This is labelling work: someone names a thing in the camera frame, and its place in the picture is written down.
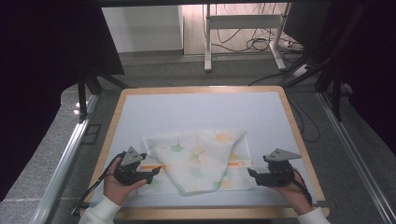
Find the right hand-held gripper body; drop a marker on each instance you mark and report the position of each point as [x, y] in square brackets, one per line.
[278, 172]

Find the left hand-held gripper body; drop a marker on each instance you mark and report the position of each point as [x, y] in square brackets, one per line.
[130, 168]

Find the white leaf-print cloth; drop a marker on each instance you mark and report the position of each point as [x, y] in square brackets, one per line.
[199, 161]

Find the person's left hand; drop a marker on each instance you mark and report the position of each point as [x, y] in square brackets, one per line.
[116, 189]

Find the person's right hand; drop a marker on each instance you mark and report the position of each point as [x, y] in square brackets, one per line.
[294, 194]

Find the wooden framed work board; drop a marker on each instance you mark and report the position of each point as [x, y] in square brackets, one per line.
[202, 214]

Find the light blue table mat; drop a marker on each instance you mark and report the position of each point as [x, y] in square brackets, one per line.
[202, 109]

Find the black metal stand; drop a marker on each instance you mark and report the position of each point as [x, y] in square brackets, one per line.
[82, 93]
[334, 87]

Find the white power strip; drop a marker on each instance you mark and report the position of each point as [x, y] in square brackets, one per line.
[300, 70]

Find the dark curtain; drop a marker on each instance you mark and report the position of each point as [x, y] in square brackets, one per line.
[373, 68]
[34, 77]

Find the white cabinet panel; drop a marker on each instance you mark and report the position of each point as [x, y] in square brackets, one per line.
[143, 29]

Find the aluminium rail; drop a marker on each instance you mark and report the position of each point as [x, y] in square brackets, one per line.
[62, 161]
[355, 155]

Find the white desk frame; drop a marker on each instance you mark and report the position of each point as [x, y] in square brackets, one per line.
[243, 21]

